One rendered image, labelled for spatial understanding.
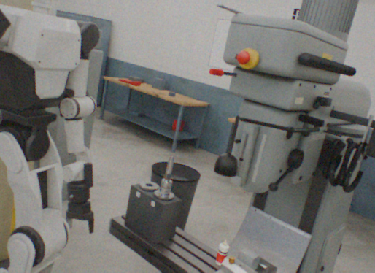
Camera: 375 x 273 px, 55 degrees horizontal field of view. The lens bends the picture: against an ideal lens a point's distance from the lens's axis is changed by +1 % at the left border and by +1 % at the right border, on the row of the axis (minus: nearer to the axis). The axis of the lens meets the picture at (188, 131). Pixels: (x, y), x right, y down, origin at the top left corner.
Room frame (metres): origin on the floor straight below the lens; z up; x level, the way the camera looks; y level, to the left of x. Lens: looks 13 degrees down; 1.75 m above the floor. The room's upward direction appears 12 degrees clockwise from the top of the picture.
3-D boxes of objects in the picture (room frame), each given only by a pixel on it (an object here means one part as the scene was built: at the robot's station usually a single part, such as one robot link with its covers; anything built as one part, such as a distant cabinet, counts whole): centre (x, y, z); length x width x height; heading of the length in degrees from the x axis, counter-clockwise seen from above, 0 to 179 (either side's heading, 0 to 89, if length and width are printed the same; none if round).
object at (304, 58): (1.22, -0.41, 1.79); 0.45 x 0.04 x 0.04; 142
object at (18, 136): (1.18, 0.55, 1.34); 0.14 x 0.13 x 0.12; 161
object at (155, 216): (1.52, 0.09, 1.02); 0.22 x 0.12 x 0.20; 51
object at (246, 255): (1.24, -0.32, 1.03); 0.06 x 0.05 x 0.06; 50
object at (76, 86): (1.38, 0.46, 1.52); 0.13 x 0.12 x 0.22; 160
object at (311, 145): (1.43, -0.39, 1.47); 0.24 x 0.19 x 0.26; 52
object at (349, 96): (1.67, -0.58, 1.66); 0.80 x 0.23 x 0.20; 142
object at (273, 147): (1.28, -0.28, 1.47); 0.21 x 0.19 x 0.32; 52
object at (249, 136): (1.19, -0.20, 1.45); 0.04 x 0.04 x 0.21; 52
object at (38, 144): (1.20, 0.61, 1.37); 0.28 x 0.13 x 0.18; 71
